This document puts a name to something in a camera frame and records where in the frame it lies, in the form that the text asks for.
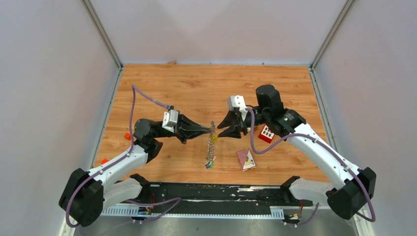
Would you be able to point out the playing card box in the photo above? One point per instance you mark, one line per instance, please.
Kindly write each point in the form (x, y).
(245, 159)

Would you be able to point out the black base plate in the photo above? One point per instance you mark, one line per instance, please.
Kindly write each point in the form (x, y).
(215, 199)

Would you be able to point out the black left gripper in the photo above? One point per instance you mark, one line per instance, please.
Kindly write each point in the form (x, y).
(185, 129)

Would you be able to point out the red white toy brick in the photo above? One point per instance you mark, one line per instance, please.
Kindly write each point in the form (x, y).
(266, 134)

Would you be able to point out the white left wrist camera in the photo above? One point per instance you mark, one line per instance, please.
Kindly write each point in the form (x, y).
(170, 120)

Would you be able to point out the slotted white cable duct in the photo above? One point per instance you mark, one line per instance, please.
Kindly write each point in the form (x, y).
(136, 211)

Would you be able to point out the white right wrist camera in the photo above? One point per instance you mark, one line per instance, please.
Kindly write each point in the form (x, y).
(237, 104)

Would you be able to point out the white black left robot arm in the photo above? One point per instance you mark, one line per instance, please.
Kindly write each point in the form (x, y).
(88, 193)

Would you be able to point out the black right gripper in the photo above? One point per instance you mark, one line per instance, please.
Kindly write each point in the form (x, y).
(232, 120)

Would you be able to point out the key with yellow tag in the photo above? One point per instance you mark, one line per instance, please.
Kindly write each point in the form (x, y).
(213, 138)

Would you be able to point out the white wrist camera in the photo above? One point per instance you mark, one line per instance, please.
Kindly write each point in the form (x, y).
(170, 120)
(237, 104)

